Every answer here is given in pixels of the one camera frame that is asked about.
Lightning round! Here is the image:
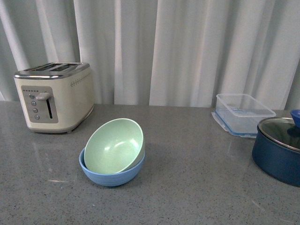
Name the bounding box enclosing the green bowl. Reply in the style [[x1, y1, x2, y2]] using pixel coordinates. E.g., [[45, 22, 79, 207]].
[[84, 118, 145, 174]]

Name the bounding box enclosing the blue bowl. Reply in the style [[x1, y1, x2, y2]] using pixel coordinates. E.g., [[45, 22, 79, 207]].
[[79, 148, 145, 187]]

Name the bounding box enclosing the white curtain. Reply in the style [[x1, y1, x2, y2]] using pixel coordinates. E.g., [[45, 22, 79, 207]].
[[0, 0, 300, 110]]

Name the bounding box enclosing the clear plastic container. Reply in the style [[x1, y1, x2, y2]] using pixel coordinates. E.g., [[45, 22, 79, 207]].
[[214, 94, 276, 134]]

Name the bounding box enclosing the cream toaster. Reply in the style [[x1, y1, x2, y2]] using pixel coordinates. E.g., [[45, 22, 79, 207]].
[[14, 62, 95, 133]]

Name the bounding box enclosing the container lid with blue seal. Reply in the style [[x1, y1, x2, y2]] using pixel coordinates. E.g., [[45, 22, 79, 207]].
[[211, 111, 257, 138]]

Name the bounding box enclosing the glass lid with blue knob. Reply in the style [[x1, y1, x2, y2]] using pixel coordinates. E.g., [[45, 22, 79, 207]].
[[258, 109, 300, 152]]

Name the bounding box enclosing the blue saucepan with handle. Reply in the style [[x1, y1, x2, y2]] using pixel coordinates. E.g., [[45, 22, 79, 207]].
[[252, 130, 300, 187]]

